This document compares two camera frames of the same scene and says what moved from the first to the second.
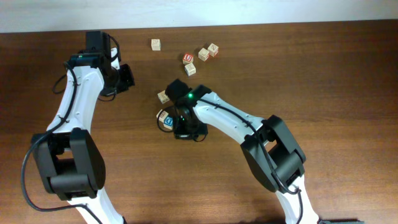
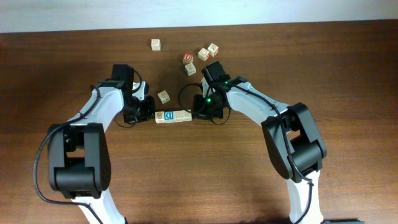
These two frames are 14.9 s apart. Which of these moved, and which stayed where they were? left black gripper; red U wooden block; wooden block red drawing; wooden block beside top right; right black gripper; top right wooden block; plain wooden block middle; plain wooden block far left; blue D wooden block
Moved: wooden block red drawing; right black gripper; left black gripper; blue D wooden block
Stayed: plain wooden block far left; wooden block beside top right; top right wooden block; red U wooden block; plain wooden block middle
